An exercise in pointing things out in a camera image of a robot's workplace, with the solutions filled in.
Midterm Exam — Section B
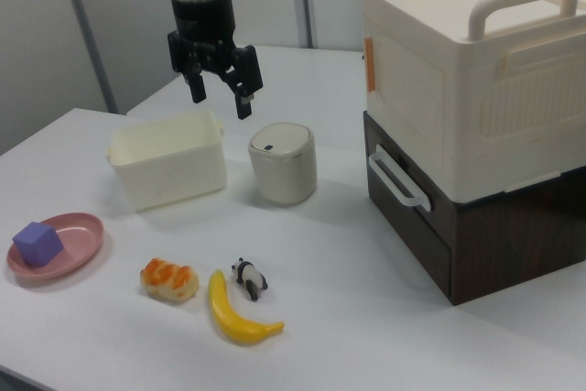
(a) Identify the small panda figurine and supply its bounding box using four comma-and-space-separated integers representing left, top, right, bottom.
230, 256, 268, 302

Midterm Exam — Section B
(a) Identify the dark wooden drawer cabinet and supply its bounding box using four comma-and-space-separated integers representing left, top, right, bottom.
362, 109, 586, 308

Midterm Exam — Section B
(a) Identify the cream plastic open bin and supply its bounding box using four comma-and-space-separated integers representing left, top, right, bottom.
105, 109, 229, 214

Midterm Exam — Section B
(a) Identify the cream mini trash can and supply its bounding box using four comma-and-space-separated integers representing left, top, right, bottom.
247, 122, 319, 208

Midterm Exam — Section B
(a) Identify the yellow toy banana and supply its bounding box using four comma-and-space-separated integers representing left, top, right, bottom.
207, 268, 287, 344

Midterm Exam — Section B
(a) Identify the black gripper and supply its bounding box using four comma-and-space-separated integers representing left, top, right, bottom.
166, 0, 266, 122

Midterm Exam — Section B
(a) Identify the pink plate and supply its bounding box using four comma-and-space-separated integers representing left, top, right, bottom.
5, 212, 107, 280

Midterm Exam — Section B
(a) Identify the toy bread with orange glaze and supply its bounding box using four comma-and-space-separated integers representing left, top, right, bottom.
138, 256, 201, 304

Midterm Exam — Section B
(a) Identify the translucent white drawer handle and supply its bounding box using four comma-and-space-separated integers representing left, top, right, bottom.
367, 143, 433, 213

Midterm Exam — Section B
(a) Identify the orange microwave door handle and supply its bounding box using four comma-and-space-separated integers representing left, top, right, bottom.
363, 37, 379, 92

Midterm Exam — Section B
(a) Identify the purple cube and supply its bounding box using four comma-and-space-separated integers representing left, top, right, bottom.
11, 221, 64, 268

